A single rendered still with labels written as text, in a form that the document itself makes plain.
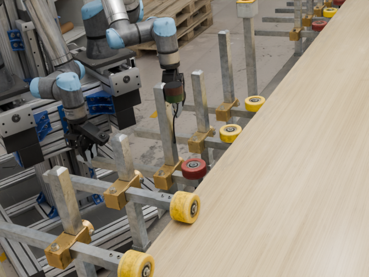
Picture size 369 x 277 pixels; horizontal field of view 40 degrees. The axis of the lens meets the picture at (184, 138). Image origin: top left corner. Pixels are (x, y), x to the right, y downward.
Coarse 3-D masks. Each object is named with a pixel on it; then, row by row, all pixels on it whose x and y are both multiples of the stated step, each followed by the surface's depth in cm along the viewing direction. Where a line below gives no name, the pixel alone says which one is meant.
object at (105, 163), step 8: (96, 160) 180; (104, 160) 179; (112, 160) 179; (104, 168) 180; (112, 168) 178; (136, 168) 172; (144, 168) 171; (152, 168) 171; (144, 176) 172; (152, 176) 170; (176, 176) 165; (184, 184) 165; (192, 184) 163
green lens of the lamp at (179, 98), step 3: (183, 93) 155; (165, 96) 155; (168, 96) 154; (171, 96) 153; (174, 96) 153; (177, 96) 153; (180, 96) 154; (183, 96) 155; (168, 99) 154; (171, 99) 154; (174, 99) 154; (177, 99) 154; (180, 99) 154; (183, 99) 155; (168, 102) 155; (171, 102) 154; (174, 102) 154; (177, 102) 154
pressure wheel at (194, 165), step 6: (186, 162) 163; (192, 162) 161; (198, 162) 162; (204, 162) 161; (186, 168) 159; (192, 168) 159; (198, 168) 158; (204, 168) 159; (186, 174) 159; (192, 174) 158; (198, 174) 158; (204, 174) 160
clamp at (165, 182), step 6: (180, 162) 170; (162, 168) 168; (168, 168) 168; (174, 168) 167; (180, 168) 171; (156, 174) 165; (168, 174) 164; (156, 180) 165; (162, 180) 164; (168, 180) 164; (156, 186) 167; (162, 186) 165; (168, 186) 165
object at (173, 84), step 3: (174, 81) 157; (177, 81) 156; (165, 84) 156; (168, 84) 155; (171, 84) 155; (174, 84) 155; (177, 84) 154; (180, 84) 154; (165, 87) 154; (168, 87) 153; (171, 87) 153; (174, 87) 152; (165, 102) 157; (165, 105) 158; (168, 105) 158; (177, 105) 157; (177, 108) 158; (177, 111) 159; (174, 117) 161; (174, 120) 162; (174, 123) 162; (174, 126) 163; (174, 129) 163; (174, 132) 164; (174, 135) 164; (174, 138) 165; (174, 141) 166
